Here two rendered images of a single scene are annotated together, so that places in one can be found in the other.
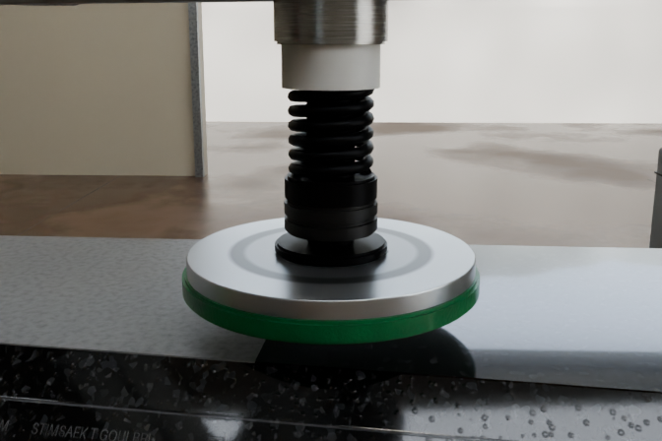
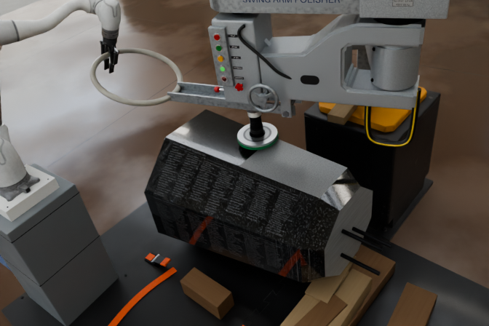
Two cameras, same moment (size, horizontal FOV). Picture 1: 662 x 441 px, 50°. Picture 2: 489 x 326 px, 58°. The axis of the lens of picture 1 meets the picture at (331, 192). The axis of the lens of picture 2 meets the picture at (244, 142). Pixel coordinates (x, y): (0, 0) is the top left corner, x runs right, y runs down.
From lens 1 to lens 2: 2.62 m
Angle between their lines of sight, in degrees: 120
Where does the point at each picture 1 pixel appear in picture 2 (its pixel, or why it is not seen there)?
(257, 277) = (271, 129)
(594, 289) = (217, 138)
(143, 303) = (279, 153)
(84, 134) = not seen: outside the picture
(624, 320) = (224, 132)
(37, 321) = (295, 152)
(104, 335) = (287, 146)
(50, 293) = (292, 159)
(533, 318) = (233, 135)
